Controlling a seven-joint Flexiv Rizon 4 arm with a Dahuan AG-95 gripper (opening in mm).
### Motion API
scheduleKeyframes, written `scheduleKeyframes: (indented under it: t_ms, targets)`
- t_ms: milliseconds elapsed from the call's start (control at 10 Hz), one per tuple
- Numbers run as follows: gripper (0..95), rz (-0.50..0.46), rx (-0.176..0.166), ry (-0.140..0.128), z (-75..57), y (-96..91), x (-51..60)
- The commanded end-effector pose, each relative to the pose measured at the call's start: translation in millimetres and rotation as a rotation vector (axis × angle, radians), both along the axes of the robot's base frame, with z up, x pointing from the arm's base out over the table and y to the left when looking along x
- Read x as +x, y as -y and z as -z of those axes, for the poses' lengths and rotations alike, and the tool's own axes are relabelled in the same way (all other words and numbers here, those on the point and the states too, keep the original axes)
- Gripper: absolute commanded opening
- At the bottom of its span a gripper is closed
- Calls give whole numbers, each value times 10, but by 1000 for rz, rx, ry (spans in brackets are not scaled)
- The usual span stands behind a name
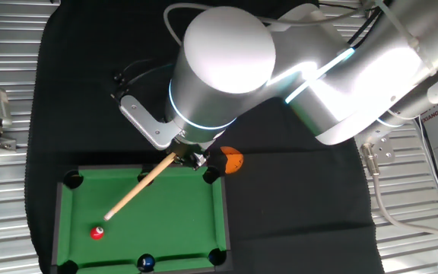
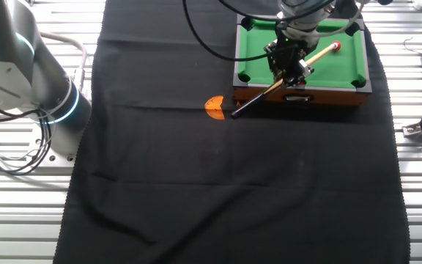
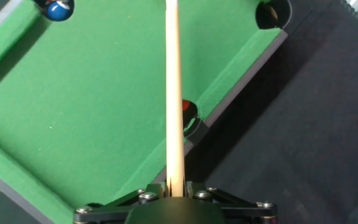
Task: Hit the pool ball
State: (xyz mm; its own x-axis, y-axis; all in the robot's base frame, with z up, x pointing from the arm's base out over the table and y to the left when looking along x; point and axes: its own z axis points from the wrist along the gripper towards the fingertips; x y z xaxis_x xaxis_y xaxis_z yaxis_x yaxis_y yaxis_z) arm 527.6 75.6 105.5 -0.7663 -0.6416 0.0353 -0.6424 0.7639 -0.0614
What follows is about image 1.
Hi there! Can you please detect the black camera cable with plug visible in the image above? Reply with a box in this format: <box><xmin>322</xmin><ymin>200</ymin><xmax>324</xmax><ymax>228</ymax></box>
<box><xmin>110</xmin><ymin>62</ymin><xmax>174</xmax><ymax>104</ymax></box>

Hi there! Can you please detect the grey base cable metal plug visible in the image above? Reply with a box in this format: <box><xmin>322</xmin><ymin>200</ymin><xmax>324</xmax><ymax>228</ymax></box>
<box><xmin>358</xmin><ymin>143</ymin><xmax>438</xmax><ymax>250</ymax></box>

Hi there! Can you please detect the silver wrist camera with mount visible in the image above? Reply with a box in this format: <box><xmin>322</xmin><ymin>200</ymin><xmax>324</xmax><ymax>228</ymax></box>
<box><xmin>118</xmin><ymin>94</ymin><xmax>185</xmax><ymax>151</ymax></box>

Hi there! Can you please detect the mini green pool table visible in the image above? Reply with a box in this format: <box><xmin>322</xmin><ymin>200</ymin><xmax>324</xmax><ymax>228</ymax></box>
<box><xmin>49</xmin><ymin>163</ymin><xmax>233</xmax><ymax>274</ymax></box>

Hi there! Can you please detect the black table cloth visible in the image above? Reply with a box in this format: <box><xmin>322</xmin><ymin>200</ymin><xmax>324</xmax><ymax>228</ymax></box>
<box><xmin>24</xmin><ymin>0</ymin><xmax>386</xmax><ymax>274</ymax></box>

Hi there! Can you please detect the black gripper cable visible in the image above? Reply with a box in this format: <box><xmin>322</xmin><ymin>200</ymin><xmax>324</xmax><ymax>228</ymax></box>
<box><xmin>113</xmin><ymin>57</ymin><xmax>155</xmax><ymax>83</ymax></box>

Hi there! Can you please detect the blue pool ball white spot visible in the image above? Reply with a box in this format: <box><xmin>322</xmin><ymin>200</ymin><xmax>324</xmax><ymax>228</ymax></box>
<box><xmin>137</xmin><ymin>253</ymin><xmax>156</xmax><ymax>273</ymax></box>

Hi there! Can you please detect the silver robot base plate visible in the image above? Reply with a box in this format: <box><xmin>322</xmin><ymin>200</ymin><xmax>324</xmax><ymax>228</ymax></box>
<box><xmin>355</xmin><ymin>131</ymin><xmax>397</xmax><ymax>167</ymax></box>

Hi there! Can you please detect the wooden pool cue black butt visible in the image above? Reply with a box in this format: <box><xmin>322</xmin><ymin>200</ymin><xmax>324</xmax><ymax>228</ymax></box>
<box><xmin>103</xmin><ymin>151</ymin><xmax>178</xmax><ymax>223</ymax></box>

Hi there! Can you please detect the white zip tie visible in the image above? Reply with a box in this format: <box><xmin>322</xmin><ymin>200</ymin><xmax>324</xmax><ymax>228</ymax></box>
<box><xmin>374</xmin><ymin>0</ymin><xmax>433</xmax><ymax>73</ymax></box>

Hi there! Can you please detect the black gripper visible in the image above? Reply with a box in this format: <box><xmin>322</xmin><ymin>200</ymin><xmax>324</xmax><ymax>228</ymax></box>
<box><xmin>173</xmin><ymin>142</ymin><xmax>209</xmax><ymax>171</ymax></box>

